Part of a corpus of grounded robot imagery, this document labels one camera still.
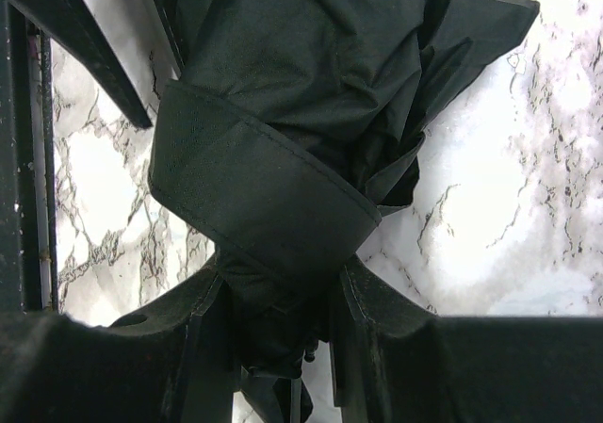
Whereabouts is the black folding umbrella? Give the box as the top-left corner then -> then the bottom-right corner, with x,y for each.
149,0 -> 540,422

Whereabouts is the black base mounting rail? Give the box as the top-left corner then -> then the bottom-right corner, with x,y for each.
1,1 -> 58,312

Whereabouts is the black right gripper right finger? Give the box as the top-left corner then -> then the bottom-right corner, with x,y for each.
330,258 -> 602,422

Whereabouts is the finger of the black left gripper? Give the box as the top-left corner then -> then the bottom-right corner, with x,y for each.
152,0 -> 187,74
8,0 -> 152,129

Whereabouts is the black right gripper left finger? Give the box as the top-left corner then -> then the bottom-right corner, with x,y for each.
1,260 -> 236,422

